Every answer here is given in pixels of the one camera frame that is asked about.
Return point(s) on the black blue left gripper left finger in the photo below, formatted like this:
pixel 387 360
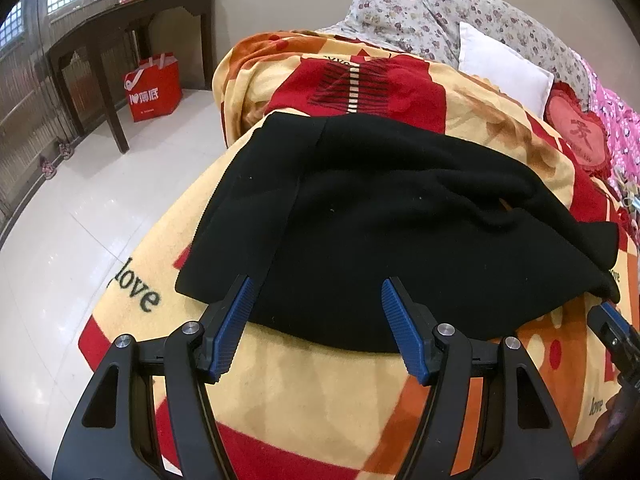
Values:
pixel 112 433

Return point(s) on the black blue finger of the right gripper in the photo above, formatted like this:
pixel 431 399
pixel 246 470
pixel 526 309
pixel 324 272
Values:
pixel 621 341

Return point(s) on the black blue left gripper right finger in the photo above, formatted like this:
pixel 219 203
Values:
pixel 520 433

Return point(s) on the black pants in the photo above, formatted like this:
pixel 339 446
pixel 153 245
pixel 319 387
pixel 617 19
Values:
pixel 319 211

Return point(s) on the yellow red love blanket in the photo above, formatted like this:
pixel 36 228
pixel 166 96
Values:
pixel 288 408

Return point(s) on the red heart-shaped cushion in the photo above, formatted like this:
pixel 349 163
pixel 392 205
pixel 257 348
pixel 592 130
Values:
pixel 583 131

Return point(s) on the pink patterned bedsheet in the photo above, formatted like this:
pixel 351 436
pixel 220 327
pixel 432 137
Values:
pixel 621 123

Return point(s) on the red shopping bag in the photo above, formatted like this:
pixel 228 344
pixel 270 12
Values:
pixel 153 89

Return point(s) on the white pillow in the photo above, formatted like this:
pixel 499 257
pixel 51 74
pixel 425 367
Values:
pixel 518 78

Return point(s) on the grey floral quilt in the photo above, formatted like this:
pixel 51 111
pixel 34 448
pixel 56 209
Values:
pixel 430 29

